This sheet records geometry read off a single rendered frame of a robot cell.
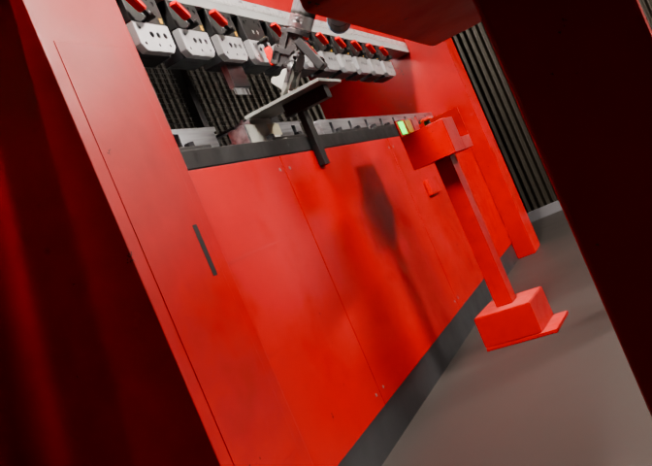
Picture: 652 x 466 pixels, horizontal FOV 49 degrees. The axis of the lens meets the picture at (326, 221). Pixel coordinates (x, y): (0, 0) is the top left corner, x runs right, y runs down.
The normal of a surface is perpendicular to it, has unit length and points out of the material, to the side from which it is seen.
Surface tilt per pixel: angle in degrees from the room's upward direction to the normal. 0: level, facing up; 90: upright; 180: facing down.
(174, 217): 90
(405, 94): 90
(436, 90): 90
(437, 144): 90
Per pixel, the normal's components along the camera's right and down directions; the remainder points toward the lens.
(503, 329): -0.47, 0.19
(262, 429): 0.84, -0.37
